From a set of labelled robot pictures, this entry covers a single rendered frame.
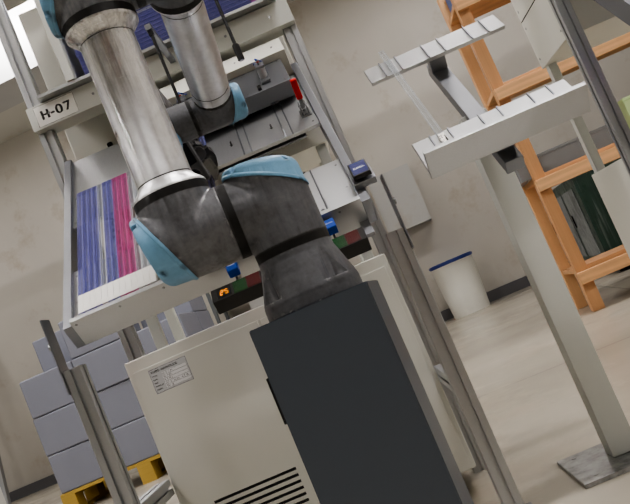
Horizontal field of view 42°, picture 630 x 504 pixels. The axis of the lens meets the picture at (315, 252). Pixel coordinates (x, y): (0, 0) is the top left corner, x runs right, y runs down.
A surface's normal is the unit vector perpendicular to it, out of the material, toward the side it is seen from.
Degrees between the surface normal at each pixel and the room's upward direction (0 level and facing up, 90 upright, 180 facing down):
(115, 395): 90
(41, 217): 90
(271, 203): 90
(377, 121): 90
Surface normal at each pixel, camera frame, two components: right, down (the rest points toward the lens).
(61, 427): -0.13, -0.04
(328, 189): -0.32, -0.71
